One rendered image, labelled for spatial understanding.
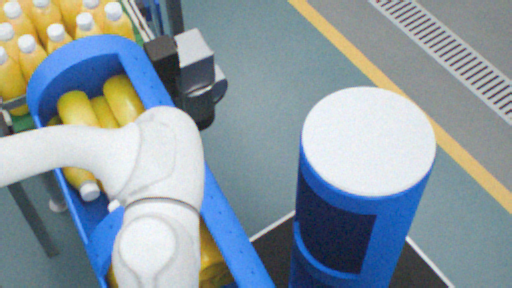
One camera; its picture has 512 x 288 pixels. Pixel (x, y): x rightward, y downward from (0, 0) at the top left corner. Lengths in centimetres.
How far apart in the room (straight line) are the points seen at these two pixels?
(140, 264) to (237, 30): 239
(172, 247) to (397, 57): 234
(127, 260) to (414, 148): 86
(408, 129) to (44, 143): 90
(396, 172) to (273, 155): 128
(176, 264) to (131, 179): 14
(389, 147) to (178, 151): 69
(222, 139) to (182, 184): 187
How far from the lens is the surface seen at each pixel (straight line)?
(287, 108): 287
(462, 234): 267
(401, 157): 153
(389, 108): 160
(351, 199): 149
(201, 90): 200
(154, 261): 83
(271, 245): 239
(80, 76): 157
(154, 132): 94
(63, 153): 90
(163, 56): 174
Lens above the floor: 230
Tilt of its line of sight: 56 degrees down
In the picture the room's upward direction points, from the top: 9 degrees counter-clockwise
